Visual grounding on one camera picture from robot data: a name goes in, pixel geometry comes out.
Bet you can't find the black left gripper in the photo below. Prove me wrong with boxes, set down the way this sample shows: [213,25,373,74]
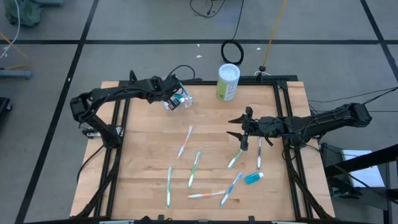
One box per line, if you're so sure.
[148,75,187,112]

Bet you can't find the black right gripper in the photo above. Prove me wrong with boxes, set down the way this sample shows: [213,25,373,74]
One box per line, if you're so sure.
[226,106,284,152]

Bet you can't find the purple packaged toothbrush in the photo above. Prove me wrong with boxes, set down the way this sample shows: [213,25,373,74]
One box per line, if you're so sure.
[256,136,263,171]

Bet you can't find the green packaged toothbrush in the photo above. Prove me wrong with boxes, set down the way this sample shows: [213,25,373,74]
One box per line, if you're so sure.
[165,166,174,210]
[226,148,244,170]
[187,151,202,189]

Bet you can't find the orange packaged toothbrush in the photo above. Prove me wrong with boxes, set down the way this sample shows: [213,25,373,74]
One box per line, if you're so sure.
[187,189,227,200]
[176,124,194,160]

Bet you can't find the clear acrylic organizer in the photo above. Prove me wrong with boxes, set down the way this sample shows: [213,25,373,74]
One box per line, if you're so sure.
[169,79,198,110]

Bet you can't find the white green wipes canister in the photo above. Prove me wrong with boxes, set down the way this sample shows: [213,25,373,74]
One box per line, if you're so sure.
[216,63,241,102]

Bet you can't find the black equipment stand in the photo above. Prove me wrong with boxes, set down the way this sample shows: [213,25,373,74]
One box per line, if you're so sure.
[320,142,398,224]

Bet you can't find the white box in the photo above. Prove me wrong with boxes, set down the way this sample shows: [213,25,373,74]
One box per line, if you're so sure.
[341,149,386,188]

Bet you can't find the grey metal stand foot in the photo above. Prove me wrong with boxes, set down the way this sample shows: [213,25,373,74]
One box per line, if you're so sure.
[0,69,32,80]
[29,0,67,7]

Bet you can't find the green bag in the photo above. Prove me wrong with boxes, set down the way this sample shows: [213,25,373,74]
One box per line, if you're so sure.
[2,0,43,27]

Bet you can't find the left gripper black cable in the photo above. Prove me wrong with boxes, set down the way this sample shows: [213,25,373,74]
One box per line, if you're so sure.
[166,64,197,82]

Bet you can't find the black aluminium table frame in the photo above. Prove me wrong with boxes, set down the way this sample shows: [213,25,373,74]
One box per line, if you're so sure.
[71,70,335,224]

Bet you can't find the coiled black cable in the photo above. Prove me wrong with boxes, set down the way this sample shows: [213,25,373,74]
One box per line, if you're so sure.
[220,0,245,66]

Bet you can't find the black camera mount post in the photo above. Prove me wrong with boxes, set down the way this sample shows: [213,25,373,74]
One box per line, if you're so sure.
[254,64,272,82]

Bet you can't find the silver mounting bracket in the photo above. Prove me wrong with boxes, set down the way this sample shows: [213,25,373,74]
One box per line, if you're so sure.
[81,127,103,139]

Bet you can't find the yellow cable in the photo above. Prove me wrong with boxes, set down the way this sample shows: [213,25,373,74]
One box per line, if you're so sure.
[262,0,289,68]

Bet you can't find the thick black cable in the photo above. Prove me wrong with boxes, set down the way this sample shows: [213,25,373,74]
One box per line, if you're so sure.
[76,144,105,184]

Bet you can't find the orange cable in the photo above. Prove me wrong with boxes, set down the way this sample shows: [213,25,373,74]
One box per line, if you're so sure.
[0,32,32,71]

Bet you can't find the white cable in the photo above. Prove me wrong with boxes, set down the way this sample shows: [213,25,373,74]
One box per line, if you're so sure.
[0,0,21,60]

